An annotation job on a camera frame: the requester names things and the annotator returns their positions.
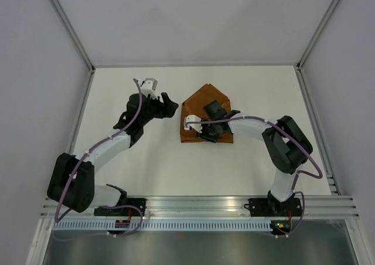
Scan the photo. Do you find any aluminium mounting rail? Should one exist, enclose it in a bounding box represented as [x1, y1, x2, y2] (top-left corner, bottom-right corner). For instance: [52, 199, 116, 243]
[40, 195, 360, 219]

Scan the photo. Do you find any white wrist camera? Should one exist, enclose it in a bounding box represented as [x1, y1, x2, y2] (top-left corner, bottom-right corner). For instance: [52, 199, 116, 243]
[140, 78, 158, 96]
[183, 115, 203, 133]

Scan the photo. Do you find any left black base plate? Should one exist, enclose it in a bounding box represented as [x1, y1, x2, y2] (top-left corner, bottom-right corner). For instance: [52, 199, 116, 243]
[94, 198, 147, 218]

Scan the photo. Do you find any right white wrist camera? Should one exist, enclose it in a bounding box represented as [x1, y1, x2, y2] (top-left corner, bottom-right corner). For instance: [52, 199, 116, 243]
[183, 115, 203, 133]

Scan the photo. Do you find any white slotted cable duct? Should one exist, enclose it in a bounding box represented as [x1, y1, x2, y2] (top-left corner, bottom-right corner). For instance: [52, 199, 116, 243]
[53, 219, 272, 232]

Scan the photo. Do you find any aluminium side rail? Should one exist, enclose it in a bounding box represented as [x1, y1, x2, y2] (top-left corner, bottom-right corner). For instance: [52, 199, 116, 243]
[294, 64, 341, 195]
[63, 69, 95, 154]

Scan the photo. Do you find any orange cloth napkin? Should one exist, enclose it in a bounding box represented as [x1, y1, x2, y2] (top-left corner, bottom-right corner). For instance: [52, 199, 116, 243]
[180, 84, 231, 144]

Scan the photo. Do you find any left aluminium frame post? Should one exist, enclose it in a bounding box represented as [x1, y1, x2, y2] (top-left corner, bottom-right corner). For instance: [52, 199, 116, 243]
[48, 0, 95, 73]

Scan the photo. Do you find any right aluminium frame post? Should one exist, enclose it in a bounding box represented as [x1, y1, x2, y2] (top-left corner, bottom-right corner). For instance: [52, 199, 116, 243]
[295, 0, 342, 71]

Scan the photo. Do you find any right aluminium side rail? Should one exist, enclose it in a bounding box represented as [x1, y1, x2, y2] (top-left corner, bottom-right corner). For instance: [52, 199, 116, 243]
[294, 64, 341, 195]

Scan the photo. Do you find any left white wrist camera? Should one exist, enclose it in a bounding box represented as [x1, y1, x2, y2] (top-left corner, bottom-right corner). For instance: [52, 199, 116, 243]
[140, 78, 158, 96]

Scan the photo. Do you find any left aluminium side rail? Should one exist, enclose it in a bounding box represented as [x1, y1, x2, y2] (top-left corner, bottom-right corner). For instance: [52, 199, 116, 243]
[63, 69, 95, 154]

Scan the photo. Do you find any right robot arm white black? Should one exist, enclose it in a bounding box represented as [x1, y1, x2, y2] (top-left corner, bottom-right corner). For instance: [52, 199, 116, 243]
[185, 100, 313, 215]

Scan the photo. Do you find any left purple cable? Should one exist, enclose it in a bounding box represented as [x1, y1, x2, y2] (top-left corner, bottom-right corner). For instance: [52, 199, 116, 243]
[54, 77, 146, 242]

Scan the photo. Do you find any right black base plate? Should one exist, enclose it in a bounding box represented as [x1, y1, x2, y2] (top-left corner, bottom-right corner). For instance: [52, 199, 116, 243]
[244, 198, 302, 218]

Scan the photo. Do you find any rear aluminium frame bar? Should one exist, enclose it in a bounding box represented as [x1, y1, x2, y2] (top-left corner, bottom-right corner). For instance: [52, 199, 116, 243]
[93, 62, 298, 69]

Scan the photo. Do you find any aluminium frame post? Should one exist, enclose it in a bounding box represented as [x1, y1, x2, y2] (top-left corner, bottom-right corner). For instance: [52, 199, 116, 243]
[48, 0, 95, 73]
[295, 0, 342, 71]

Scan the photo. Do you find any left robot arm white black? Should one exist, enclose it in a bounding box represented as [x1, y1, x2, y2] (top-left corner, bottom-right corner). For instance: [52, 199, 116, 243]
[47, 93, 179, 216]

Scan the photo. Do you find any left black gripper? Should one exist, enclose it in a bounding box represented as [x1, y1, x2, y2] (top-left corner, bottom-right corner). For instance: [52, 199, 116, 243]
[139, 92, 178, 125]

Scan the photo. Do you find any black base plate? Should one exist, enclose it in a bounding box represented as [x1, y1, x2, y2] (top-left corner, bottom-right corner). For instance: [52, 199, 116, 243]
[244, 198, 302, 218]
[94, 198, 147, 218]

